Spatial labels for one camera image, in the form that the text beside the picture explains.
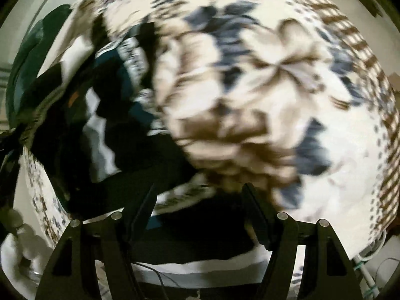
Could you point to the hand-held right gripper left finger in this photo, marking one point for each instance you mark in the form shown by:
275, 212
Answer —
142, 207

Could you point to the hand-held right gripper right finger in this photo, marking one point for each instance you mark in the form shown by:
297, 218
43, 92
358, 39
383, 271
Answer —
254, 207

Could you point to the black grey striped shirt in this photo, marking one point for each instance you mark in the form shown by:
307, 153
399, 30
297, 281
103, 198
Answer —
187, 228

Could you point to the white fluffy cloth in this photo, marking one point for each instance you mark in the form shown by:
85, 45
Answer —
22, 250

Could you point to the floral printed bed sheet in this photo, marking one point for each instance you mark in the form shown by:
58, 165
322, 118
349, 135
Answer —
281, 68

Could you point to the dark green blanket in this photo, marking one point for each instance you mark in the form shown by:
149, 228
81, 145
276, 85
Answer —
29, 50

